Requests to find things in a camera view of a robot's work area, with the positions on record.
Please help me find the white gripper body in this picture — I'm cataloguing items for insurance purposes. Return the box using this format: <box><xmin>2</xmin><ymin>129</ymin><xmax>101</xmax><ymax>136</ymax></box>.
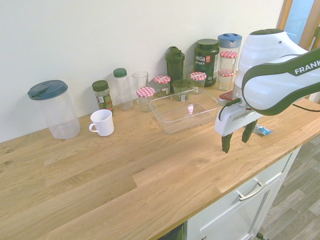
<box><xmin>214</xmin><ymin>98</ymin><xmax>259</xmax><ymax>138</ymax></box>

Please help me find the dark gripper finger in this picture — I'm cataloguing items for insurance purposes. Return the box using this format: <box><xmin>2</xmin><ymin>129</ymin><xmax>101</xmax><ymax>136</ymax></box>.
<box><xmin>221</xmin><ymin>132</ymin><xmax>234</xmax><ymax>154</ymax></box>
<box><xmin>241</xmin><ymin>119</ymin><xmax>259</xmax><ymax>144</ymax></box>

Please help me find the blue protein bar wrapper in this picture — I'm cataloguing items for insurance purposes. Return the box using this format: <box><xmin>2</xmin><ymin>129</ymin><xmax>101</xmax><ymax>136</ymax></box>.
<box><xmin>252</xmin><ymin>124</ymin><xmax>274</xmax><ymax>137</ymax></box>

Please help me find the clear rectangular plastic container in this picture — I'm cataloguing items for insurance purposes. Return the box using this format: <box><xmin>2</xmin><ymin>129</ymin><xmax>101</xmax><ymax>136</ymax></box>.
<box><xmin>149</xmin><ymin>88</ymin><xmax>221</xmax><ymax>135</ymax></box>

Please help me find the dark Vega protein tub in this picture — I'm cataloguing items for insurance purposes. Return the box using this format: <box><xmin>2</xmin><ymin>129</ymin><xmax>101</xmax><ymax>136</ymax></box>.
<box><xmin>193</xmin><ymin>38</ymin><xmax>221</xmax><ymax>88</ymax></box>

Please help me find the glass jar red checkered lid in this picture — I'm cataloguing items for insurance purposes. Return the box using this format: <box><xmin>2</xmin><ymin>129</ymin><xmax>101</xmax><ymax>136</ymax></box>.
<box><xmin>216</xmin><ymin>69</ymin><xmax>235</xmax><ymax>92</ymax></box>
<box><xmin>153</xmin><ymin>74</ymin><xmax>172</xmax><ymax>98</ymax></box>
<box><xmin>189</xmin><ymin>71</ymin><xmax>208</xmax><ymax>95</ymax></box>
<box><xmin>135</xmin><ymin>87</ymin><xmax>156</xmax><ymax>113</ymax></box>
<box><xmin>219</xmin><ymin>50</ymin><xmax>239</xmax><ymax>74</ymax></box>

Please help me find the small green lidded tub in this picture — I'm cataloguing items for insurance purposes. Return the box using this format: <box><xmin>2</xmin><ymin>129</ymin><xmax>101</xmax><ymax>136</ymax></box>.
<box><xmin>172</xmin><ymin>79</ymin><xmax>193</xmax><ymax>102</ymax></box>

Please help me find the white cabinet with drawer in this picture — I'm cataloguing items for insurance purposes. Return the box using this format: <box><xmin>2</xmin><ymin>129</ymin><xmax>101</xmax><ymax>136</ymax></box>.
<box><xmin>186</xmin><ymin>144</ymin><xmax>302</xmax><ymax>240</ymax></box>

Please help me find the dark green shaker bottle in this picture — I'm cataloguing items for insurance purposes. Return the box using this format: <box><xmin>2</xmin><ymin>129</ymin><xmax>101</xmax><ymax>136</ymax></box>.
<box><xmin>164</xmin><ymin>45</ymin><xmax>186</xmax><ymax>94</ymax></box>

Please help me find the clear pitcher light blue lid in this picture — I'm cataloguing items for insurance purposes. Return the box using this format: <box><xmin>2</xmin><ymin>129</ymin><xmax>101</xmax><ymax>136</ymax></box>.
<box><xmin>217</xmin><ymin>32</ymin><xmax>243</xmax><ymax>74</ymax></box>

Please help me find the tall clear drinking glass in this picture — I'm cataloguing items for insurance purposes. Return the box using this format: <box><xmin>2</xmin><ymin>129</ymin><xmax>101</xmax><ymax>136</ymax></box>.
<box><xmin>132</xmin><ymin>71</ymin><xmax>150</xmax><ymax>94</ymax></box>

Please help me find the clear bottle green cap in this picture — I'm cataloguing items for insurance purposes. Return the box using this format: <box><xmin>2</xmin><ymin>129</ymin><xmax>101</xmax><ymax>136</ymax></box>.
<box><xmin>112</xmin><ymin>67</ymin><xmax>134</xmax><ymax>111</ymax></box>

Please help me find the white mug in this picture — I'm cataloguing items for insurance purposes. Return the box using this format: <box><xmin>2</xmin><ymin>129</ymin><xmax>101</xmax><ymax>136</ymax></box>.
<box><xmin>88</xmin><ymin>108</ymin><xmax>115</xmax><ymax>138</ymax></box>

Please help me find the spice jar dark green lid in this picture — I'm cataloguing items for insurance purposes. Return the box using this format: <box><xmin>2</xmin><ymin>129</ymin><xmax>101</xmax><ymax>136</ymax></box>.
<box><xmin>91</xmin><ymin>79</ymin><xmax>115</xmax><ymax>114</ymax></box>

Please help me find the clear pitcher dark blue lid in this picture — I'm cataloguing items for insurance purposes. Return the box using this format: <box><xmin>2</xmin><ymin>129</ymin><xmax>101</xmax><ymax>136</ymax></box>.
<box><xmin>27</xmin><ymin>79</ymin><xmax>82</xmax><ymax>140</ymax></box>

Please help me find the silver drawer handle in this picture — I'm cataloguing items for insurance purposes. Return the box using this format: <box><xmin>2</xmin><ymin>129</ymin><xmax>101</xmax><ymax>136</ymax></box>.
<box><xmin>235</xmin><ymin>181</ymin><xmax>267</xmax><ymax>202</ymax></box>

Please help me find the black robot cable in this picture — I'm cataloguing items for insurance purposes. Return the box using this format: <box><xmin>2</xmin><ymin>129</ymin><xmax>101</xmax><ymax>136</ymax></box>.
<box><xmin>291</xmin><ymin>102</ymin><xmax>320</xmax><ymax>113</ymax></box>

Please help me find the wooden door frame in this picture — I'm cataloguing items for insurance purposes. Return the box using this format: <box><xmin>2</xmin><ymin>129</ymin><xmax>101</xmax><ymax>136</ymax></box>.
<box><xmin>275</xmin><ymin>0</ymin><xmax>320</xmax><ymax>52</ymax></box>

